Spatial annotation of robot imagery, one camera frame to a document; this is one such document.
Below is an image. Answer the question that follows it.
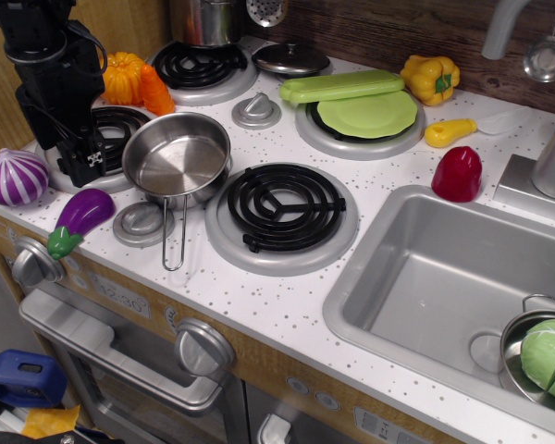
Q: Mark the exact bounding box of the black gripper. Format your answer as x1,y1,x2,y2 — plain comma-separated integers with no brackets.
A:
16,68,106,188

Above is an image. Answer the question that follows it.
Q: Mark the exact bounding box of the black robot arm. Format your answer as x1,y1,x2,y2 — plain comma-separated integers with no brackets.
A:
0,1,106,188

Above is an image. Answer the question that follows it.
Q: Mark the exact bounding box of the purple toy eggplant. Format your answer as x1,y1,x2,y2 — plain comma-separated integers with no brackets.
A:
46,189,116,260

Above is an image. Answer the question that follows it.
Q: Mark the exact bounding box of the tall steel pot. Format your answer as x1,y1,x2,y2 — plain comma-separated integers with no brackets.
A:
168,0,244,47

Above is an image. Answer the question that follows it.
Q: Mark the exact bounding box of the steel pot lid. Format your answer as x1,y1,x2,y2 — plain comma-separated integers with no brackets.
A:
252,43,330,77

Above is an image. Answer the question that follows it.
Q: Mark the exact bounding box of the front left black burner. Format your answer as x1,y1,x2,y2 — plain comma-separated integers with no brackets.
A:
29,105,156,194

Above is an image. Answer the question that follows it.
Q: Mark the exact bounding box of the black burner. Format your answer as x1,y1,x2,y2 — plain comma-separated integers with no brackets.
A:
147,42,258,106
204,163,359,277
29,105,156,194
295,104,426,161

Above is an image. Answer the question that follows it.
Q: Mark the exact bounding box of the purple striped toy onion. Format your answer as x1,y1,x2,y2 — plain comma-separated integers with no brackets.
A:
0,148,49,207

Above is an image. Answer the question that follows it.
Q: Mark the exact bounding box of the grey stovetop knob front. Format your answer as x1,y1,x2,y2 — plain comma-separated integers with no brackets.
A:
113,202,175,248

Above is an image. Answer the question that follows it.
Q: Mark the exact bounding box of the grey stovetop knob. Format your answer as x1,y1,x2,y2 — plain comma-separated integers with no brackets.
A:
231,92,281,130
113,202,175,248

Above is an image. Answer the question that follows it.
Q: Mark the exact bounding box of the orange toy pumpkin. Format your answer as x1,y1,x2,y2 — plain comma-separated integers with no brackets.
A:
102,52,145,105

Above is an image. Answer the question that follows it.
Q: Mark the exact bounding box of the small steel saucepan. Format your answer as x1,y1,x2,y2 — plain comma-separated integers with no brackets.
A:
122,112,232,271

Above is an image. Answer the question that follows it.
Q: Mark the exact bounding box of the orange toy carrot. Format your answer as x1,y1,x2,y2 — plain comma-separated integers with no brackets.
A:
141,64,176,117

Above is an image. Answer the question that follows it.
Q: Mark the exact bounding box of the left grey oven knob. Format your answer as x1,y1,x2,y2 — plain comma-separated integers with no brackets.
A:
12,236,66,287

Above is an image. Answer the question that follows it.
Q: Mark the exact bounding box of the grey oven knob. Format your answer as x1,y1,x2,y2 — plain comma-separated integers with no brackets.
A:
173,317,236,377
12,236,66,287

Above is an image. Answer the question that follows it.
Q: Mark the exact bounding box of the back left black burner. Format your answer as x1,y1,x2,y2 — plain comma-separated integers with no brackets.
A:
147,42,258,106

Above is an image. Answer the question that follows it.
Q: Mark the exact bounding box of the grey stovetop knob back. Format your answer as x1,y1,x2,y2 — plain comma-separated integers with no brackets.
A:
231,92,281,130

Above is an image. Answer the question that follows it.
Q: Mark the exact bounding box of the front right black burner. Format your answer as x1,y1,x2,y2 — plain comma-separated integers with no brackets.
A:
204,163,359,277

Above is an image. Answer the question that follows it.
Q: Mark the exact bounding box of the right grey oven knob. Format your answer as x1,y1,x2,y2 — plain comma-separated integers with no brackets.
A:
173,317,236,377

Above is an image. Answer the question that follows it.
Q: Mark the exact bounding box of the blue clamp tool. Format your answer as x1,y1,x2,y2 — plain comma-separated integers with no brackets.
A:
0,350,68,408

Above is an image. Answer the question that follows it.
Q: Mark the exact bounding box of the back right black burner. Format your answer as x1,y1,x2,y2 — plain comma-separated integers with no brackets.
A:
295,104,426,161

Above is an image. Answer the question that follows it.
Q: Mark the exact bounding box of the hanging steel skimmer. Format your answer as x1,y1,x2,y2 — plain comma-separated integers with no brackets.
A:
245,0,289,28

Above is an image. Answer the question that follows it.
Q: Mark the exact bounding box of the yellow cloth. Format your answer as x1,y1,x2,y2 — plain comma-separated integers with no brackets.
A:
21,405,80,439

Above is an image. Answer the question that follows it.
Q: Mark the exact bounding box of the green plastic tray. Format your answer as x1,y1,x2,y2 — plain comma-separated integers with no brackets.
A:
278,69,405,104

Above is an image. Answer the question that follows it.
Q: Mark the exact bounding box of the green plastic plate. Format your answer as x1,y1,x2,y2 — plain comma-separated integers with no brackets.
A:
317,91,418,139

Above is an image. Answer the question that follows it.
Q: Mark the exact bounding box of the yellow toy squash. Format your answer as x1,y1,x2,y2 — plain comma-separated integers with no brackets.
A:
424,118,477,148

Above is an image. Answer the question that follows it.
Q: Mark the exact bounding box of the yellow toy bell pepper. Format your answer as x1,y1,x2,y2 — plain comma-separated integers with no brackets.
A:
400,55,461,106

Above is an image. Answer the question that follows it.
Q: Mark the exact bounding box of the grey toy sink basin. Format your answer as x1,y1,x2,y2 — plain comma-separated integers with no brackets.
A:
323,185,555,434

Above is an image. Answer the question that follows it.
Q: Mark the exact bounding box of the red toy pepper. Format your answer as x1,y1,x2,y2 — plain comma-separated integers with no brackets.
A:
431,146,482,203

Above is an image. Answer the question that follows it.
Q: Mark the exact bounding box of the grey toy faucet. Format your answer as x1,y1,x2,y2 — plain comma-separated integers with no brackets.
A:
481,0,531,60

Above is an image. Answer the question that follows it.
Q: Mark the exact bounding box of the hanging steel ladle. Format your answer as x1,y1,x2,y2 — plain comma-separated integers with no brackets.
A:
523,23,555,83

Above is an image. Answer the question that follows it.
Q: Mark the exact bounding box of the steel bowl in sink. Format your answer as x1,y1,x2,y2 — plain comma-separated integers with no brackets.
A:
499,293,555,412

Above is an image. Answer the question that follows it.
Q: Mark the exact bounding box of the green toy cabbage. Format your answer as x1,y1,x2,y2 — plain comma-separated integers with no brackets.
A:
521,319,555,397

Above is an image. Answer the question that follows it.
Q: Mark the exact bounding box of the grey oven door handle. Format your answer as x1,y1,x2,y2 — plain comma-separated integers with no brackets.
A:
19,290,223,417

